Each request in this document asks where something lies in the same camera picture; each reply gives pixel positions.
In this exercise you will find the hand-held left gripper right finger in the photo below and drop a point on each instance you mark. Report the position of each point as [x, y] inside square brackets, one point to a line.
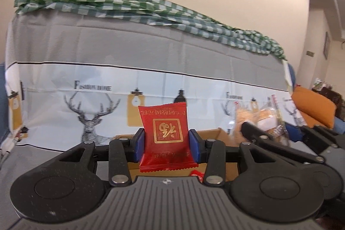
[194, 145]

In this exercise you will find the orange cushion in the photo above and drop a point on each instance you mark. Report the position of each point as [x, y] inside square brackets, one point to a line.
[312, 106]

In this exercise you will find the green checkered cloth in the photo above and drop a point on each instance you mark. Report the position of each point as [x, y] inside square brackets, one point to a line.
[134, 1]

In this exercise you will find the small dark wall frame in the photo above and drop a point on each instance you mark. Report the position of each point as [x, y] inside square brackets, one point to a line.
[327, 45]

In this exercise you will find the dark cluttered furniture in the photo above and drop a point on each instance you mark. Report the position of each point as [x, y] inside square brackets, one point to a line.
[334, 96]

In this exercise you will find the wall switch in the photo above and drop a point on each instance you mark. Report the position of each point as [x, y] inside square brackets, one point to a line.
[310, 53]

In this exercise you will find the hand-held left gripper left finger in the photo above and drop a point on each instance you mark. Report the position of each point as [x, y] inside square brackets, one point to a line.
[138, 145]

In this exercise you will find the square red snack packet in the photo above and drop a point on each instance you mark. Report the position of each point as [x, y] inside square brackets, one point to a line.
[165, 135]

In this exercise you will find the clear bread bag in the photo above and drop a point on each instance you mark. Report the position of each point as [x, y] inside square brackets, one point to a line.
[266, 114]

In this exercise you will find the grey deer print cloth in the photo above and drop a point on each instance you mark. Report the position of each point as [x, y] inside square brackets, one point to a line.
[134, 44]

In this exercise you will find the small red wrapper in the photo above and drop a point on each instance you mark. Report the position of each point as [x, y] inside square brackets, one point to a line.
[196, 174]

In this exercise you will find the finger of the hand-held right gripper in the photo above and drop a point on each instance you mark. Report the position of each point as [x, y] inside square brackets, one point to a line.
[326, 135]
[285, 147]

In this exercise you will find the brown cardboard box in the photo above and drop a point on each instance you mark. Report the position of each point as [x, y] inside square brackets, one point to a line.
[215, 134]

